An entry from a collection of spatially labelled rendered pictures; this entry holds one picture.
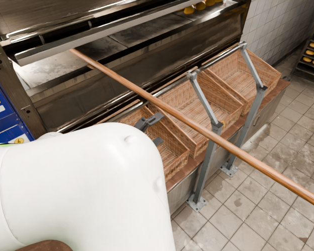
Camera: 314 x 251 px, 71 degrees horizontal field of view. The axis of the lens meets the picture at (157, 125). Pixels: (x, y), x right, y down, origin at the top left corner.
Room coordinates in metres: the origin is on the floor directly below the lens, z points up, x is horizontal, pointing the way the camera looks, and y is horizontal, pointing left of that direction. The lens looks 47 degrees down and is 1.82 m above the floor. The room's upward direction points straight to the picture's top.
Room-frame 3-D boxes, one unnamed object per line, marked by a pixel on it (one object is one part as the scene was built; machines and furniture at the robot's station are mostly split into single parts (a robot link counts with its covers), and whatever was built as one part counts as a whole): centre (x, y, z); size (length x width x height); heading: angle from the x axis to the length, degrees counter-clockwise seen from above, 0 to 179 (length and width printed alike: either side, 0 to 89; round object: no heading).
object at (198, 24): (1.41, -0.06, 1.16); 1.80 x 0.06 x 0.04; 133
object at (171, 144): (0.80, 0.16, 0.72); 0.56 x 0.49 x 0.28; 134
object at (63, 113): (1.40, -0.08, 1.02); 1.79 x 0.11 x 0.19; 133
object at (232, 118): (1.22, -0.28, 0.72); 0.56 x 0.49 x 0.28; 134
